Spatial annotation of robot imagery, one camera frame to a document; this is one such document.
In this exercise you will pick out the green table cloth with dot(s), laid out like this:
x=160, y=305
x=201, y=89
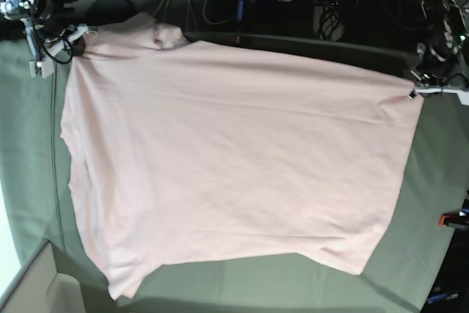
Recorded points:
x=419, y=266

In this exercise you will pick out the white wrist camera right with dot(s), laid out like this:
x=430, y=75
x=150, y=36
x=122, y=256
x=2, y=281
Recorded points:
x=44, y=68

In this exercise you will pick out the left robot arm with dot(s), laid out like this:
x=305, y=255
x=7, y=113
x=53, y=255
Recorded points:
x=441, y=67

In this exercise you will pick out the red black table clamp right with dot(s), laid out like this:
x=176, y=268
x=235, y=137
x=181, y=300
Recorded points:
x=457, y=220

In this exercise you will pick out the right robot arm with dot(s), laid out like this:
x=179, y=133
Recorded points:
x=53, y=15

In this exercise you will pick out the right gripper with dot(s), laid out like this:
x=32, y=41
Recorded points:
x=55, y=48

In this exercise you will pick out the red black table clamp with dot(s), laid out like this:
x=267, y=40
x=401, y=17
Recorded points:
x=237, y=39
x=457, y=220

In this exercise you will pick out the red black table clamp centre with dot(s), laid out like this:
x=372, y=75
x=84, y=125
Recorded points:
x=237, y=39

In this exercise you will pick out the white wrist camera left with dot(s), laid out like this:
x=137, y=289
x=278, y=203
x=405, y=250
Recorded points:
x=463, y=97

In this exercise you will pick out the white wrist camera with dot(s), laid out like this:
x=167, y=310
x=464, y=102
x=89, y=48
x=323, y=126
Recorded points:
x=44, y=68
x=463, y=97

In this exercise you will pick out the beige cardboard box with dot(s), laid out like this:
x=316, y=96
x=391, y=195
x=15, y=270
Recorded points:
x=39, y=287

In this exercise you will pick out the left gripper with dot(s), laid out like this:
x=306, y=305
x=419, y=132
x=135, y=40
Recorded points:
x=439, y=84

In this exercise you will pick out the pink t-shirt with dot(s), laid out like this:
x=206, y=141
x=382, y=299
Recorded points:
x=197, y=152

